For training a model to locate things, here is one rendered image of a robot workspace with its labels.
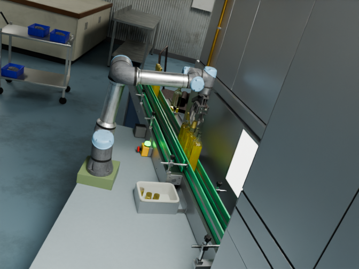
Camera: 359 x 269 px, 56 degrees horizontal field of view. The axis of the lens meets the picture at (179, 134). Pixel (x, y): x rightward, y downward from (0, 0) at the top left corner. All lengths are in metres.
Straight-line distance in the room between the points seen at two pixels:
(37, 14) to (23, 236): 4.46
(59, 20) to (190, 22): 3.47
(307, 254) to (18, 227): 2.33
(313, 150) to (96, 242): 1.16
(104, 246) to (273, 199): 0.96
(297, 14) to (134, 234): 1.27
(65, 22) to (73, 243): 5.06
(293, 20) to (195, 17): 7.05
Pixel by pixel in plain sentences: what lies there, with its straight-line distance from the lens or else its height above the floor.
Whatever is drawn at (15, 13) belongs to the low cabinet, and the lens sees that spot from 6.68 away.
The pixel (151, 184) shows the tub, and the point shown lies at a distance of 1.98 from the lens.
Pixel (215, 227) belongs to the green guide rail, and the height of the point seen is 0.93.
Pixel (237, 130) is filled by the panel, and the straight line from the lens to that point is 1.85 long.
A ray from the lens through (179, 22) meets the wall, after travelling 8.67.
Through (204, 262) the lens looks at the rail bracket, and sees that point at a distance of 1.58.
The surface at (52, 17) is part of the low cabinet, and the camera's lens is 6.43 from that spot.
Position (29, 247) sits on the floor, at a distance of 2.72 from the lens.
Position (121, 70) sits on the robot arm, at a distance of 1.76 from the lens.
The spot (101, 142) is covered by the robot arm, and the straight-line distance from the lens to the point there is 1.89.
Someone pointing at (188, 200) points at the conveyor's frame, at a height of 0.84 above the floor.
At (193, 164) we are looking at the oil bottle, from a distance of 2.06.
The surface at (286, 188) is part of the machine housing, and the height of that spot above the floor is 1.53.
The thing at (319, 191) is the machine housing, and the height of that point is 1.59.
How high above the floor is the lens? 1.94
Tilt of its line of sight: 25 degrees down
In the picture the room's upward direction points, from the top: 15 degrees clockwise
